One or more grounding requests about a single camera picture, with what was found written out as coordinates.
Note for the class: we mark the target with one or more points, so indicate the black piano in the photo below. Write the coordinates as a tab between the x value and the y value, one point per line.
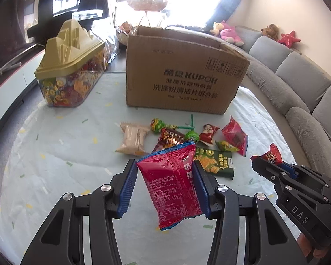
66	5

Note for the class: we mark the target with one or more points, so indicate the dark brown snack packet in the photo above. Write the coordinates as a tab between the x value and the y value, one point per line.
169	138

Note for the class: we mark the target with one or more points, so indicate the pink plush toy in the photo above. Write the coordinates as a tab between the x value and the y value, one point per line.
230	33

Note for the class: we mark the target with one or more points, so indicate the red star plush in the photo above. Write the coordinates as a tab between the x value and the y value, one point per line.
289	38

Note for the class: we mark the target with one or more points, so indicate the small red face-print packet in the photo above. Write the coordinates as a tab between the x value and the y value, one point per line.
208	132

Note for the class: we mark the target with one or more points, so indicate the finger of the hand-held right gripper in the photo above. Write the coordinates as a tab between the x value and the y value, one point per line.
264	167
291	169

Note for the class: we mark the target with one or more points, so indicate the beige biscuit packet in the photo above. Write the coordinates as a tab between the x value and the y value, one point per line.
132	139

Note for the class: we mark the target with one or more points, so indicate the bowl of wrapped sweets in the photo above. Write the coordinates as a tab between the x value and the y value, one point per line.
124	31

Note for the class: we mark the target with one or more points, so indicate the large red snack packet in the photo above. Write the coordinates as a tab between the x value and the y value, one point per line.
171	182

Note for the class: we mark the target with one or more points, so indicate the red translucent snack packet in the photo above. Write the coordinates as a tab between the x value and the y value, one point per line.
234	136

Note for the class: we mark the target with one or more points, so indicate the person's right hand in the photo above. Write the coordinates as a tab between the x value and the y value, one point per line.
321	254

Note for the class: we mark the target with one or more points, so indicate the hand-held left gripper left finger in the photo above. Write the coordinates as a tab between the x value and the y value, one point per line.
128	187

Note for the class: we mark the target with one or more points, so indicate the brown plush toy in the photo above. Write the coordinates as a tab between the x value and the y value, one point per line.
270	31

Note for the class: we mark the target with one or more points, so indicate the yellow-green wrapped lollipop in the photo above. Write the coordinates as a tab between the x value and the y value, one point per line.
156	125

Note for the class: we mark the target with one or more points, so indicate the green wrapped lollipop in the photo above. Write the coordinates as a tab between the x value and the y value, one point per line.
191	136

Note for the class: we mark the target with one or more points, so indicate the gold-lidded clear candy container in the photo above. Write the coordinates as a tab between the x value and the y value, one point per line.
69	52

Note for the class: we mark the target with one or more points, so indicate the small yellow-green candy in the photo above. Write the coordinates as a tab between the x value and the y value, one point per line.
226	145

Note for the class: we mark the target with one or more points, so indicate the small red candy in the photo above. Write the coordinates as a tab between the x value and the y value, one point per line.
271	154

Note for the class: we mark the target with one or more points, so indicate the green cracker packet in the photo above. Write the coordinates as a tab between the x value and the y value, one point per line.
218	162

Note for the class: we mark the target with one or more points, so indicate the brown cardboard box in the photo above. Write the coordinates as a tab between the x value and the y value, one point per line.
182	74

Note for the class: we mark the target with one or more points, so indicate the yellow-green plush toy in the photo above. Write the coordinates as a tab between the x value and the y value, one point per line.
215	28

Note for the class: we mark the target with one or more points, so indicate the light blue tablecloth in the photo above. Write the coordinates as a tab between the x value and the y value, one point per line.
58	149

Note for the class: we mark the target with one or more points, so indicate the glass fruit bowl on stand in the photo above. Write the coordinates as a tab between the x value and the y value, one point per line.
146	4

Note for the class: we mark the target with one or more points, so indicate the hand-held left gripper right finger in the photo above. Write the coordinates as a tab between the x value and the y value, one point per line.
202	190

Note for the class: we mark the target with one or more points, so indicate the grey sofa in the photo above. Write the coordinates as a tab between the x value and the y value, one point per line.
300	71

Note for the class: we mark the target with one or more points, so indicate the clear plastic bag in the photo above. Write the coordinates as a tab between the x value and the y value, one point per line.
107	38

